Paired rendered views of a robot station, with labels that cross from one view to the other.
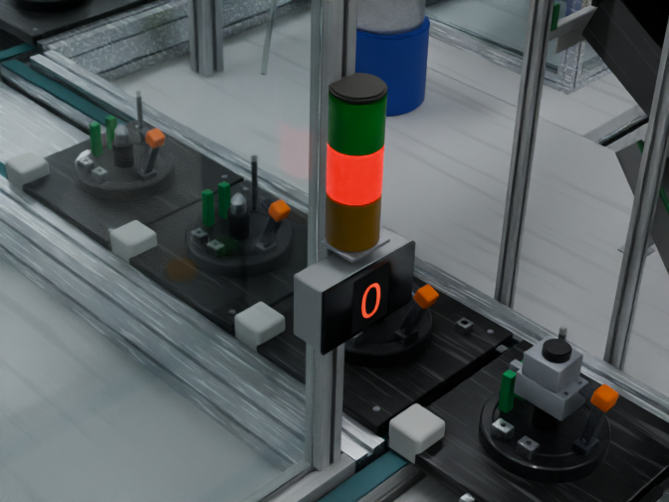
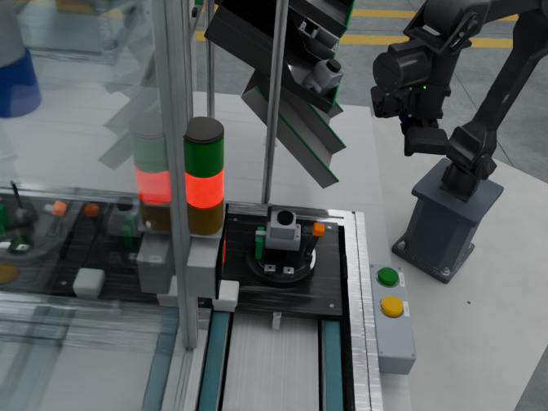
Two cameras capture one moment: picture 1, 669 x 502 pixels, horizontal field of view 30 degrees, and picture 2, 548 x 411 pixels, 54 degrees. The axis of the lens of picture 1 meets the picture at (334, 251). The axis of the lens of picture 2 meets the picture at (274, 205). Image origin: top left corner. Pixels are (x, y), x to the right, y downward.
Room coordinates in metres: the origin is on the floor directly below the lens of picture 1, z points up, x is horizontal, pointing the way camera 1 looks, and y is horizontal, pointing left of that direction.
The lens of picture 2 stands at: (0.53, 0.27, 1.79)
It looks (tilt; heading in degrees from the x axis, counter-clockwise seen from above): 44 degrees down; 315
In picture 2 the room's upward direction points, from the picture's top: 6 degrees clockwise
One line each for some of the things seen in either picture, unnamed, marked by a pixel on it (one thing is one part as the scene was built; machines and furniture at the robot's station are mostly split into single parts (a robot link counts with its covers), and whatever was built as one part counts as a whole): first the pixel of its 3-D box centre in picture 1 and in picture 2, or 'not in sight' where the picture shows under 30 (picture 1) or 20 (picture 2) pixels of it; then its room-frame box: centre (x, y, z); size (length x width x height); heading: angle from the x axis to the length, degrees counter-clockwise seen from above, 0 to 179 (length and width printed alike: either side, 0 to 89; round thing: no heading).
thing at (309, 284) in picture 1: (352, 207); (204, 204); (0.95, -0.02, 1.29); 0.12 x 0.05 x 0.25; 136
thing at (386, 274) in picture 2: not in sight; (387, 277); (0.84, -0.38, 0.96); 0.04 x 0.04 x 0.02
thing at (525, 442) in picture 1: (528, 447); (288, 272); (0.95, -0.21, 1.00); 0.02 x 0.01 x 0.02; 46
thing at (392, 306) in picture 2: not in sight; (391, 307); (0.79, -0.33, 0.96); 0.04 x 0.04 x 0.02
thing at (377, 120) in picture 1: (356, 117); (202, 149); (0.95, -0.02, 1.38); 0.05 x 0.05 x 0.05
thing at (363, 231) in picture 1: (352, 214); (204, 209); (0.95, -0.02, 1.28); 0.05 x 0.05 x 0.05
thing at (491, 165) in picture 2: not in sight; (473, 156); (0.87, -0.60, 1.15); 0.09 x 0.07 x 0.06; 171
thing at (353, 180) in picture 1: (354, 166); (203, 180); (0.95, -0.02, 1.33); 0.05 x 0.05 x 0.05
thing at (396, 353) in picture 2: not in sight; (387, 315); (0.79, -0.33, 0.93); 0.21 x 0.07 x 0.06; 136
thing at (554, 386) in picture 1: (546, 368); (278, 228); (1.01, -0.23, 1.06); 0.08 x 0.04 x 0.07; 46
